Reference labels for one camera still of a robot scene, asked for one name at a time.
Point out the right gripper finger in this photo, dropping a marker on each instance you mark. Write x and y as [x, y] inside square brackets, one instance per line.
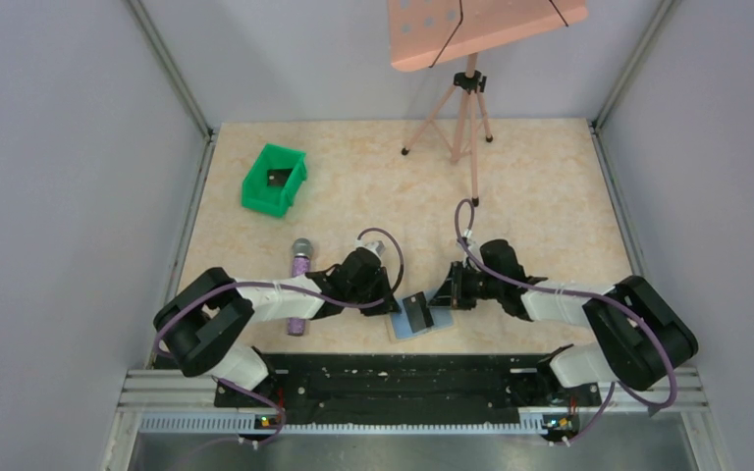
[442, 302]
[448, 286]

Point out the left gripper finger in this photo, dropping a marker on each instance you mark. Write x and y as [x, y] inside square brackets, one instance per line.
[389, 303]
[376, 310]

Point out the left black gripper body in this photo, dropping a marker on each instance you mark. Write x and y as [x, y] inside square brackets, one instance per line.
[382, 289]

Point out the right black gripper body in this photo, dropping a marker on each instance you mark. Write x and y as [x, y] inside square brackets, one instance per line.
[456, 287]

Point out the beige card holder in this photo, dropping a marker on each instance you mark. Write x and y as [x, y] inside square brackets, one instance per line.
[443, 320]

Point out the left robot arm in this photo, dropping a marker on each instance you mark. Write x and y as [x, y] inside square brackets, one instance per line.
[200, 328]

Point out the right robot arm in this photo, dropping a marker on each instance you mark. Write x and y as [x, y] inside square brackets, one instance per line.
[638, 336]

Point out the purple glitter microphone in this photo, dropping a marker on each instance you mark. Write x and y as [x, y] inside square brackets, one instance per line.
[302, 252]

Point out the black object in bin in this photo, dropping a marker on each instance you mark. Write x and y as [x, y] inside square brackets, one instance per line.
[278, 177]

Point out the green plastic bin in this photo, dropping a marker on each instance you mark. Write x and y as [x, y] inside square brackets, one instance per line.
[258, 196]

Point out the pink music stand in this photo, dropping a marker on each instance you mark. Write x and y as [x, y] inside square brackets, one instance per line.
[424, 34]

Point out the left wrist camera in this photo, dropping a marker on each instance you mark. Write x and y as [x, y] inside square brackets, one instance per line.
[377, 247]

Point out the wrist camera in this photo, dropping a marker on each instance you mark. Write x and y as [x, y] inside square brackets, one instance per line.
[465, 240]
[377, 247]

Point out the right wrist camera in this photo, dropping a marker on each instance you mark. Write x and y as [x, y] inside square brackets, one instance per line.
[465, 240]

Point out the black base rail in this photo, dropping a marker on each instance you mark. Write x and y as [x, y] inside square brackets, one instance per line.
[415, 389]

